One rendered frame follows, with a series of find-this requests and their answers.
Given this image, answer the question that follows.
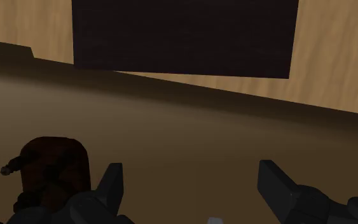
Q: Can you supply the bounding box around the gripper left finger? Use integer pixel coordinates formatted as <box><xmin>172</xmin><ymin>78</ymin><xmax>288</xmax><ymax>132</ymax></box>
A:
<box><xmin>7</xmin><ymin>162</ymin><xmax>135</xmax><ymax>224</ymax></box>

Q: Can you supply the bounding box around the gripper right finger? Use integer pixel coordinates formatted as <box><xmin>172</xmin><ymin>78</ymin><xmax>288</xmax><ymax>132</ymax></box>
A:
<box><xmin>257</xmin><ymin>159</ymin><xmax>358</xmax><ymax>224</ymax></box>

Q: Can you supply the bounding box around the dark red brown appliance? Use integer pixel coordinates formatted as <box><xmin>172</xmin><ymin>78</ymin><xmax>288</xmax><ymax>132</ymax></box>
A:
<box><xmin>0</xmin><ymin>136</ymin><xmax>92</xmax><ymax>215</ymax></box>

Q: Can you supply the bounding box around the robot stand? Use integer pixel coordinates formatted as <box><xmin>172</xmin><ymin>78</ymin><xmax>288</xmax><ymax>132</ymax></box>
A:
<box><xmin>71</xmin><ymin>0</ymin><xmax>299</xmax><ymax>80</ymax></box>

